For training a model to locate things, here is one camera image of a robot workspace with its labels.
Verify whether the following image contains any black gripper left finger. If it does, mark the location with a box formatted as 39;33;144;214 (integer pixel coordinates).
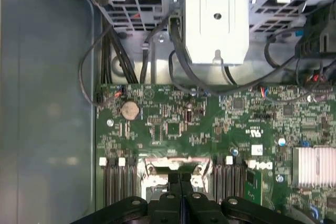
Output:
69;172;182;224

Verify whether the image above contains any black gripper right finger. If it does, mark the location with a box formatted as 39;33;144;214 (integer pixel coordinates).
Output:
181;172;299;224

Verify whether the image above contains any metal socket cover frame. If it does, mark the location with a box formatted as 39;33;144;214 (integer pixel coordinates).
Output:
139;155;214;201

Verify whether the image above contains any black clip RAM slot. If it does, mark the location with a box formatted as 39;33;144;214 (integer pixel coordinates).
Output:
108;157;118;206
127;155;138;198
234;155;244;200
214;155;224;204

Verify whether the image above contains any CPU socket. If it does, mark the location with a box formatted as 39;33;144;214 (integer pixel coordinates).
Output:
138;155;214;201

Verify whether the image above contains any white clip RAM slot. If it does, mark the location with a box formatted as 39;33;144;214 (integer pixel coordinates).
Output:
99;157;109;209
118;157;127;201
225;155;234;200

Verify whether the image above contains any green RAM stick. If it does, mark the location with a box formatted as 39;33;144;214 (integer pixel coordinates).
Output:
244;168;264;206

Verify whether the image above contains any green motherboard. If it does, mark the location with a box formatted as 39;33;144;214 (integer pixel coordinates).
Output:
94;82;336;224

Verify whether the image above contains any round coin battery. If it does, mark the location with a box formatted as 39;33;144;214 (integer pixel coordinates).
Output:
120;100;140;121

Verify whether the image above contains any silver finned heat sink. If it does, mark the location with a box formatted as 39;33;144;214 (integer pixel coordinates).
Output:
291;145;336;188

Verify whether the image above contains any black cable bundle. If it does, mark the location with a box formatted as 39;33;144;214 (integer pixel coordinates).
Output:
101;22;140;86

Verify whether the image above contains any thin black wire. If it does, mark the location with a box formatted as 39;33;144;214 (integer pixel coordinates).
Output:
78;22;116;106

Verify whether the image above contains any thick black plugged cable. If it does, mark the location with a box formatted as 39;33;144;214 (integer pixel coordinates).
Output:
167;1;211;96

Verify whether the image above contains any bright metal drive bracket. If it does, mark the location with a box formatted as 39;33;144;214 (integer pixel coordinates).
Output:
185;0;250;66

